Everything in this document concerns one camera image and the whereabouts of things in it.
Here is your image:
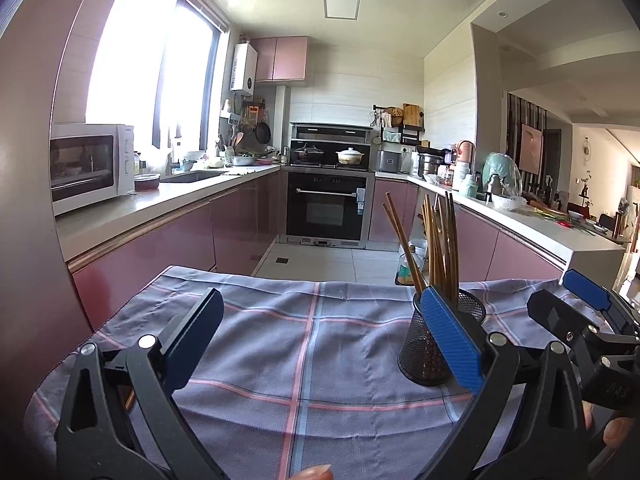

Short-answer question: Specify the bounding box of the grey plaid tablecloth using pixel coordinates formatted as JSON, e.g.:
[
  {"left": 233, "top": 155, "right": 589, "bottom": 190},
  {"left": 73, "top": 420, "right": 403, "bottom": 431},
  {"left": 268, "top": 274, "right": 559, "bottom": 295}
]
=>
[{"left": 22, "top": 265, "right": 611, "bottom": 480}]

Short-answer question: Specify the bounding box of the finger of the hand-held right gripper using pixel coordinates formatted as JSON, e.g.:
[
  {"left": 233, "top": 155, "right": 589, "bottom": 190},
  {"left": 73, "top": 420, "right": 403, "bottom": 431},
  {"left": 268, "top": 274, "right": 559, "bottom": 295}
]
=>
[
  {"left": 526, "top": 290, "right": 601, "bottom": 356},
  {"left": 562, "top": 268, "right": 640, "bottom": 333}
]

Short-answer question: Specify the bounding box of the kitchen sink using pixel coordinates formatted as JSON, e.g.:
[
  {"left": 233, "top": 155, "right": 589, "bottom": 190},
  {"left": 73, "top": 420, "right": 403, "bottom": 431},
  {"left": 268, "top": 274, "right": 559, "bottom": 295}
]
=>
[{"left": 160, "top": 170, "right": 226, "bottom": 184}]

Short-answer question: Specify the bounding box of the white microwave oven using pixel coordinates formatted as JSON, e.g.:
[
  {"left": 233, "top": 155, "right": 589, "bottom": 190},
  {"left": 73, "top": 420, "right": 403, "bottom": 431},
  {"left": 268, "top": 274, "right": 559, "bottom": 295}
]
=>
[{"left": 49, "top": 122, "right": 137, "bottom": 217}]

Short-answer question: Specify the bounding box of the ceiling light panel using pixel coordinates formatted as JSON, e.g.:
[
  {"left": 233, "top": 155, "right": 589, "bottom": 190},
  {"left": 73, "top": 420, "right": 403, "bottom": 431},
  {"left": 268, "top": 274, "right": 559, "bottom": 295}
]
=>
[{"left": 321, "top": 0, "right": 362, "bottom": 21}]

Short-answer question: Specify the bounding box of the black built-in oven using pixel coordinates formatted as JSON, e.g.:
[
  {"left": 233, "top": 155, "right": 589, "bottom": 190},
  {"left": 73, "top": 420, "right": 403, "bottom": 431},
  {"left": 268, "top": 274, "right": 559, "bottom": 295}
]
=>
[{"left": 280, "top": 170, "right": 376, "bottom": 250}]

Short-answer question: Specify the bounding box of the white covered bowl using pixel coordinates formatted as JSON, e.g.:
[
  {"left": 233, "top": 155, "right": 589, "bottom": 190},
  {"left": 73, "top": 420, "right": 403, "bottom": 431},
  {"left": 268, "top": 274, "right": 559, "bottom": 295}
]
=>
[{"left": 491, "top": 192, "right": 527, "bottom": 211}]

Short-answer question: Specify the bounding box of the white gas water heater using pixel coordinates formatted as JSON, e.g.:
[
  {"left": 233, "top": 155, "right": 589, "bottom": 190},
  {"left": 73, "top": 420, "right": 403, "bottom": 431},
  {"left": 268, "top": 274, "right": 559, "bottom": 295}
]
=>
[{"left": 230, "top": 42, "right": 258, "bottom": 96}]

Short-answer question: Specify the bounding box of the black lidded pot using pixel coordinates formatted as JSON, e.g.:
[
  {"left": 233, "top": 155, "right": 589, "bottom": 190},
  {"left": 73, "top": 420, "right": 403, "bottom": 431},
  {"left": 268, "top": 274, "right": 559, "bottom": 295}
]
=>
[{"left": 291, "top": 143, "right": 326, "bottom": 163}]

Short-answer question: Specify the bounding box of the white ceramic pot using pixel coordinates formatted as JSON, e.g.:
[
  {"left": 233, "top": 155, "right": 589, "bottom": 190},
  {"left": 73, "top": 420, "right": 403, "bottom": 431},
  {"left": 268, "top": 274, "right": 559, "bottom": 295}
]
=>
[{"left": 336, "top": 147, "right": 370, "bottom": 166}]

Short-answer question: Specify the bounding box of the pink wall cabinet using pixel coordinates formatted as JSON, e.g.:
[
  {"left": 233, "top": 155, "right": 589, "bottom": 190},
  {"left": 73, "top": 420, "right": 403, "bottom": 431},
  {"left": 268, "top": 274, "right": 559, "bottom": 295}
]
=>
[{"left": 250, "top": 36, "right": 310, "bottom": 83}]

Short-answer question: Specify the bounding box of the mint green appliance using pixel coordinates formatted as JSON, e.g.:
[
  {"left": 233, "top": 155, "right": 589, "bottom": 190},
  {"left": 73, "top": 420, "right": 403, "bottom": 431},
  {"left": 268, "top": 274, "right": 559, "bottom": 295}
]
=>
[{"left": 482, "top": 152, "right": 523, "bottom": 196}]

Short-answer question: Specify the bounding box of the person's left hand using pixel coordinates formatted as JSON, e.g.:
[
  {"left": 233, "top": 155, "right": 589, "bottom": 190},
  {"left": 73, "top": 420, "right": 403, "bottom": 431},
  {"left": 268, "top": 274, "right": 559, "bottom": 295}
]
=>
[{"left": 292, "top": 464, "right": 335, "bottom": 480}]

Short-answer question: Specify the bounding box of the pink base cabinet with countertop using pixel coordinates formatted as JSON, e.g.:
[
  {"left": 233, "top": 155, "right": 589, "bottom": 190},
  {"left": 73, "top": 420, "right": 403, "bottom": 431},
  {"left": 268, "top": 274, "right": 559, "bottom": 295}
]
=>
[
  {"left": 370, "top": 172, "right": 626, "bottom": 286},
  {"left": 57, "top": 165, "right": 283, "bottom": 331}
]

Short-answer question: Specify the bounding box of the black mesh utensil holder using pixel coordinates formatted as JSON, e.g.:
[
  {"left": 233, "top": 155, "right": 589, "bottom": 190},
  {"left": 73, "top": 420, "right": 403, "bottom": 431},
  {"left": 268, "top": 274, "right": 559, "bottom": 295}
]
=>
[{"left": 397, "top": 287, "right": 487, "bottom": 387}]

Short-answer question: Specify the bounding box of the grey rice cooker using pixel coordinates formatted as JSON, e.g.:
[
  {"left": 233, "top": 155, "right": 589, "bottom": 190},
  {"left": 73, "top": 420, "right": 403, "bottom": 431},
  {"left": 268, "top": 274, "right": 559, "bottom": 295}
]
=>
[{"left": 376, "top": 149, "right": 403, "bottom": 173}]

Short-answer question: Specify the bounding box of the utensil crock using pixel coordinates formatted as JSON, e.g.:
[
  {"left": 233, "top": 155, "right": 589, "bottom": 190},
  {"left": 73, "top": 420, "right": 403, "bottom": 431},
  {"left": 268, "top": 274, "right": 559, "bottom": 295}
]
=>
[{"left": 216, "top": 132, "right": 243, "bottom": 166}]

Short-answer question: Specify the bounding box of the bundle of chopsticks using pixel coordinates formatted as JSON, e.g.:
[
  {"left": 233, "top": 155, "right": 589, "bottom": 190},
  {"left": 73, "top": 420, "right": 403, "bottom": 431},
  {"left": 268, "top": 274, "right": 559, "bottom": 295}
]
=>
[{"left": 382, "top": 190, "right": 461, "bottom": 381}]

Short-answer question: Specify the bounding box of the framed wall picture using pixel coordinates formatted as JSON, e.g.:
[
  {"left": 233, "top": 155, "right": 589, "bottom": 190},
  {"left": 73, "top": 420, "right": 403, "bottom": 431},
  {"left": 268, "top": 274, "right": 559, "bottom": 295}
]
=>
[{"left": 518, "top": 122, "right": 544, "bottom": 175}]

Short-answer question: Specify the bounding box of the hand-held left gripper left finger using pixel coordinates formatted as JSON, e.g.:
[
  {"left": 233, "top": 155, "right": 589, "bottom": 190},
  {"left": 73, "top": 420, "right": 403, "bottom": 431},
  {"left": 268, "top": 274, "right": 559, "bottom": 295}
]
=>
[{"left": 54, "top": 287, "right": 228, "bottom": 480}]

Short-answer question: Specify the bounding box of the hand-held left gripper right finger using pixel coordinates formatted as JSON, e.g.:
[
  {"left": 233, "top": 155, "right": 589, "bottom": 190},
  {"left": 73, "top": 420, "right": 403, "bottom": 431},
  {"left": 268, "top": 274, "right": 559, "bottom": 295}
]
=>
[{"left": 419, "top": 285, "right": 588, "bottom": 480}]

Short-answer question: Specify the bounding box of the black wall rack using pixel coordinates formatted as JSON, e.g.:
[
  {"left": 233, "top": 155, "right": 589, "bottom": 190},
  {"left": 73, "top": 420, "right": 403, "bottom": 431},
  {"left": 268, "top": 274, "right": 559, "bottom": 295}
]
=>
[{"left": 372, "top": 104, "right": 426, "bottom": 146}]

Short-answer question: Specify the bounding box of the plastic oil bottle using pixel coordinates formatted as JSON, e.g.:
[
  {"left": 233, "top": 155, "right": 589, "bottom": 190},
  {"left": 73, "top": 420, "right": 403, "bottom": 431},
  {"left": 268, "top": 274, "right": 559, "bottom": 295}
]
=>
[{"left": 395, "top": 242, "right": 426, "bottom": 286}]

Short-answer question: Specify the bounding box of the person's right hand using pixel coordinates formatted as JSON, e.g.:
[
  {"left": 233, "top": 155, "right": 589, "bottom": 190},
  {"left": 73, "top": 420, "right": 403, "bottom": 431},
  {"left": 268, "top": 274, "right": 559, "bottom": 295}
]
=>
[{"left": 582, "top": 402, "right": 640, "bottom": 448}]

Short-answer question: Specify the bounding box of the dark slatted room divider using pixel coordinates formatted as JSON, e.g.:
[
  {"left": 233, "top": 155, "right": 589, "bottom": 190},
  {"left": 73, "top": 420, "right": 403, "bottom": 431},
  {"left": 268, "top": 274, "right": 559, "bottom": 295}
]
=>
[{"left": 506, "top": 92, "right": 548, "bottom": 196}]

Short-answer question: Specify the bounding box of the kitchen window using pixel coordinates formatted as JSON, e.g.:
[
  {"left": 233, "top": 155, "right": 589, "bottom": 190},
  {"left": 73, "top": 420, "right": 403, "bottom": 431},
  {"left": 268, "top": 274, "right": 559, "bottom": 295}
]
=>
[{"left": 85, "top": 0, "right": 231, "bottom": 153}]

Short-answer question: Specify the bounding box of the black range hood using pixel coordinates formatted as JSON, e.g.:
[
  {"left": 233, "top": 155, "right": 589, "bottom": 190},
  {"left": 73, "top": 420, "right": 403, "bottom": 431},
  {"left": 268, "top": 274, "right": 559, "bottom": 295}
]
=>
[{"left": 289, "top": 122, "right": 373, "bottom": 142}]

